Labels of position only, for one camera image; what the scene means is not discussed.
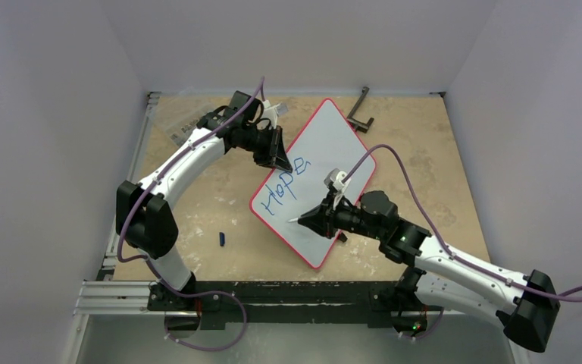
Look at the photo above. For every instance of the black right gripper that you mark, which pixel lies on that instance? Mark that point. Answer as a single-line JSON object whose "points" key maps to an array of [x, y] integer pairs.
{"points": [[329, 216]]}

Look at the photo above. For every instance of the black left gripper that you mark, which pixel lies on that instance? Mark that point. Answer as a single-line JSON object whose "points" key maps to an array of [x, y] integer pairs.
{"points": [[274, 154]]}

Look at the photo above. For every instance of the red-framed whiteboard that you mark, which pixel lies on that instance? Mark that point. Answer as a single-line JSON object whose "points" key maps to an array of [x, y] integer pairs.
{"points": [[326, 142]]}

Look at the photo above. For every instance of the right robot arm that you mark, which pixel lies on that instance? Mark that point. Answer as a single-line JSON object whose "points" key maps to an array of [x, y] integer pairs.
{"points": [[525, 303]]}

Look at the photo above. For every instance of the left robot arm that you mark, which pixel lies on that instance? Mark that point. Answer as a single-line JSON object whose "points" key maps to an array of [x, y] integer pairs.
{"points": [[144, 209]]}

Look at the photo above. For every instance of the clear plastic screw box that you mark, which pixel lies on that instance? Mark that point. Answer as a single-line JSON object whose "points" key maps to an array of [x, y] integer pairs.
{"points": [[177, 116]]}

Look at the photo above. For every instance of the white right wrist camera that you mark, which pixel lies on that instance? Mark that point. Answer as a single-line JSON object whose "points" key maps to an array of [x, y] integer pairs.
{"points": [[337, 186]]}

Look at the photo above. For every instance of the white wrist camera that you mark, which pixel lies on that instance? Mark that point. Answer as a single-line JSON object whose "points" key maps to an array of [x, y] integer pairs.
{"points": [[337, 186], [272, 112]]}

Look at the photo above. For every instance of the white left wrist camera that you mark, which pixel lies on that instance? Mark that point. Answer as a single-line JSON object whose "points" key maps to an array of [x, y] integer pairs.
{"points": [[272, 112]]}

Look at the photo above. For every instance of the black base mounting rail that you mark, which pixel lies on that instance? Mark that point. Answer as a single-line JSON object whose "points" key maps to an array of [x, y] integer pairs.
{"points": [[376, 304]]}

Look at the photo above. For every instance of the aluminium frame rail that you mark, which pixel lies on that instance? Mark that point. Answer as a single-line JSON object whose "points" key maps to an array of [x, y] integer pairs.
{"points": [[118, 298]]}

